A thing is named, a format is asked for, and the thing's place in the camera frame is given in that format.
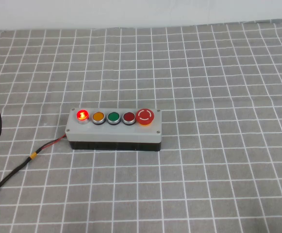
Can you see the grey white checked tablecloth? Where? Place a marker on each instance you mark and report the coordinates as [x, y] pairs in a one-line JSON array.
[[204, 174]]

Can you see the grey black button control box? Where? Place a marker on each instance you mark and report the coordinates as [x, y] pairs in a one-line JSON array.
[[111, 134]]

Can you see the dark red round push button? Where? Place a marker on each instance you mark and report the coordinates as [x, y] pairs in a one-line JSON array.
[[128, 117]]

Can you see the red mushroom emergency stop button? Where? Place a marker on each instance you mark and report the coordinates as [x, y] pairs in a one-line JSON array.
[[144, 115]]

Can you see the lit red indicator button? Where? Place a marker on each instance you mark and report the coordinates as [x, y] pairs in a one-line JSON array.
[[82, 115]]

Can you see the yellow round push button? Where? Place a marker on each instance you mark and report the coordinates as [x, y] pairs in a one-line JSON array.
[[98, 116]]

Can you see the green round push button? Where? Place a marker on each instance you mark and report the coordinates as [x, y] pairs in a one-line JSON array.
[[113, 117]]

